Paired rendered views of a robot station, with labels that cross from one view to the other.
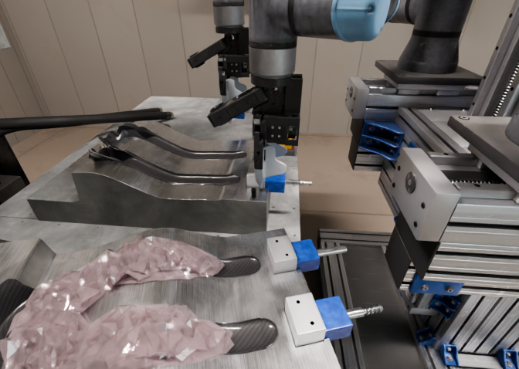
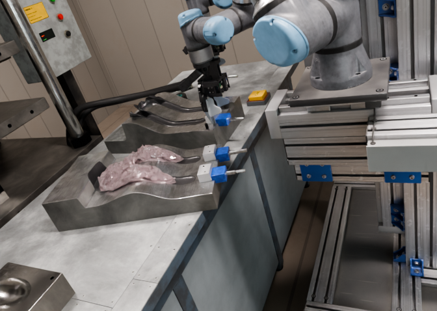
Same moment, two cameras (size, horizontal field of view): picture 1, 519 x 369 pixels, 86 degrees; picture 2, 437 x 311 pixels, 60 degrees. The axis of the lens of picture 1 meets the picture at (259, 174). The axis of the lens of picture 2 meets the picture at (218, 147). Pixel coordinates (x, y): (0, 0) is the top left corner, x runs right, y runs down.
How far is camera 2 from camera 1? 81 cm
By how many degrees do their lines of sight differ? 23
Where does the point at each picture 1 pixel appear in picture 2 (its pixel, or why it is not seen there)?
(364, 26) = (215, 41)
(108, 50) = (160, 30)
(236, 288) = (185, 167)
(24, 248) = (103, 153)
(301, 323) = (200, 172)
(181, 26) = not seen: outside the picture
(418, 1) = not seen: outside the picture
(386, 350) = (363, 265)
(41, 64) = (110, 53)
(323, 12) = (201, 36)
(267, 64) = (194, 58)
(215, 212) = (190, 139)
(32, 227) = not seen: hidden behind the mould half
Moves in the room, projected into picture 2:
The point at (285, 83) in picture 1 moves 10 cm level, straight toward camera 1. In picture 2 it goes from (206, 65) to (192, 78)
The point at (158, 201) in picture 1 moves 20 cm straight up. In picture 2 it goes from (161, 136) to (141, 84)
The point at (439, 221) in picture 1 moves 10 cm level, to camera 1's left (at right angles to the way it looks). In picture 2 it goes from (275, 126) to (240, 129)
